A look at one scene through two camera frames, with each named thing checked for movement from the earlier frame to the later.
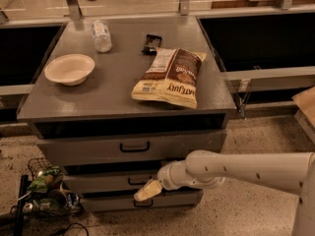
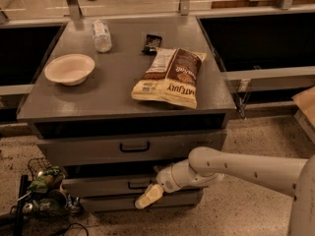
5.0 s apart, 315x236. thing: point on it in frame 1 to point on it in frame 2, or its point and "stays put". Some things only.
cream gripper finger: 151,189 to 154,192
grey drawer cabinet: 120,97 stays put
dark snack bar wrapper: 151,44 stays put
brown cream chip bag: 171,77 stays put
